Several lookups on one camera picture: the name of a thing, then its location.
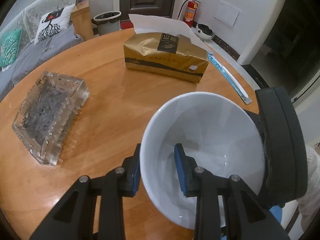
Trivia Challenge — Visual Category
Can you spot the blue toothbrush package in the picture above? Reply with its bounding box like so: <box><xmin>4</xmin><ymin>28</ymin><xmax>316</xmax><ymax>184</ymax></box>
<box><xmin>207</xmin><ymin>53</ymin><xmax>252</xmax><ymax>105</ymax></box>

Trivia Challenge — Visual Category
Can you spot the white bowl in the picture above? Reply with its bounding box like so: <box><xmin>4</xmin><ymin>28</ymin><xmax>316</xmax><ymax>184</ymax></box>
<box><xmin>140</xmin><ymin>92</ymin><xmax>265</xmax><ymax>229</ymax></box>

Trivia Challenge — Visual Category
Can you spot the blue plate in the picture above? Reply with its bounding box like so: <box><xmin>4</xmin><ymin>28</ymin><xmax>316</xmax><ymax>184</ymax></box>
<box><xmin>269</xmin><ymin>206</ymin><xmax>283</xmax><ymax>231</ymax></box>

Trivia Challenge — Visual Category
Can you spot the red fire extinguisher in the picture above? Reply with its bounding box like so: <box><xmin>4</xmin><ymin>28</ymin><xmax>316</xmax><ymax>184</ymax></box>
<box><xmin>177</xmin><ymin>0</ymin><xmax>201</xmax><ymax>28</ymax></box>

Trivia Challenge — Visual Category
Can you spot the grey trash bin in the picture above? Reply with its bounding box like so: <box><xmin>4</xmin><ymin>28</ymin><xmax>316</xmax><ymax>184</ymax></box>
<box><xmin>92</xmin><ymin>11</ymin><xmax>121</xmax><ymax>36</ymax></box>

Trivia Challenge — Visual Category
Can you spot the white tree cushion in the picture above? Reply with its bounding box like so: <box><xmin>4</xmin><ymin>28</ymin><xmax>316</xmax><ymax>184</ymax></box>
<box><xmin>34</xmin><ymin>4</ymin><xmax>75</xmax><ymax>44</ymax></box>

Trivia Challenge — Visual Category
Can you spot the teal cushion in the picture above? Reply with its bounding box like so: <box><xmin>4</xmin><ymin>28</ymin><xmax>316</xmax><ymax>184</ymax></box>
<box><xmin>1</xmin><ymin>29</ymin><xmax>22</xmax><ymax>68</ymax></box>

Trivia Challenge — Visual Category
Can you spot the gold tissue box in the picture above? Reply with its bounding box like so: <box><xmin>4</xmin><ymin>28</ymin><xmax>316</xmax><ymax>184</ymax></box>
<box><xmin>124</xmin><ymin>14</ymin><xmax>213</xmax><ymax>83</ymax></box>

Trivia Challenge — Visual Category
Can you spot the glass ashtray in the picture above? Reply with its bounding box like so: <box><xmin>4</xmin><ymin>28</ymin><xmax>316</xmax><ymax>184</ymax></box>
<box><xmin>12</xmin><ymin>71</ymin><xmax>89</xmax><ymax>166</ymax></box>

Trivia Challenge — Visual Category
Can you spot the white wall panel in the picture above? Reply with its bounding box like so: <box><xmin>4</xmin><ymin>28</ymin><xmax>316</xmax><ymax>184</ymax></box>
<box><xmin>214</xmin><ymin>1</ymin><xmax>240</xmax><ymax>28</ymax></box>

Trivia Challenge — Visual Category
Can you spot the white black helmet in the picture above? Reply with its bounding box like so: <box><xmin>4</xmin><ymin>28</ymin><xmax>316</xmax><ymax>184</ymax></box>
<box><xmin>196</xmin><ymin>23</ymin><xmax>215</xmax><ymax>41</ymax></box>

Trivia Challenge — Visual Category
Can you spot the grey sofa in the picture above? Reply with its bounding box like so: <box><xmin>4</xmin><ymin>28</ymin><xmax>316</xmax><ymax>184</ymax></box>
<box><xmin>1</xmin><ymin>0</ymin><xmax>84</xmax><ymax>99</ymax></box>

